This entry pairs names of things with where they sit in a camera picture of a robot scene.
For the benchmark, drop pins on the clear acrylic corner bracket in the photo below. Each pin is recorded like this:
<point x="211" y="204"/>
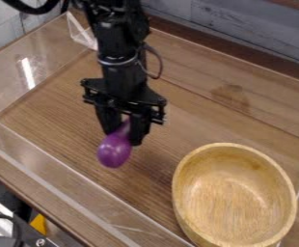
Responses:
<point x="80" y="34"/>

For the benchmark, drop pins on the yellow black device base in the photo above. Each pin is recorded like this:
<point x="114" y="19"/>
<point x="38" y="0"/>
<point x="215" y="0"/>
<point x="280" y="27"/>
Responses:
<point x="38" y="232"/>

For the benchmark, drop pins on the clear acrylic barrier wall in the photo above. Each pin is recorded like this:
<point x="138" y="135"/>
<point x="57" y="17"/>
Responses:
<point x="223" y="100"/>

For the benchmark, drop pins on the purple toy eggplant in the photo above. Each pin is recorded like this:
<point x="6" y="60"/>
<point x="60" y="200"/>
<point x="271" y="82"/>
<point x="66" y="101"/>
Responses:
<point x="113" y="150"/>

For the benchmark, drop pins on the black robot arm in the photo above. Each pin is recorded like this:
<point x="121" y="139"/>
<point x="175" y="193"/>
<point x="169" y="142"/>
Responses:
<point x="120" y="28"/>

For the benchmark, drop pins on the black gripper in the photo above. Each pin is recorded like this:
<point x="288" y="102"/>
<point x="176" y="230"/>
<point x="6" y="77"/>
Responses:
<point x="120" y="93"/>

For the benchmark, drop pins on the brown wooden bowl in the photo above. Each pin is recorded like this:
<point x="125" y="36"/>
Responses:
<point x="232" y="197"/>

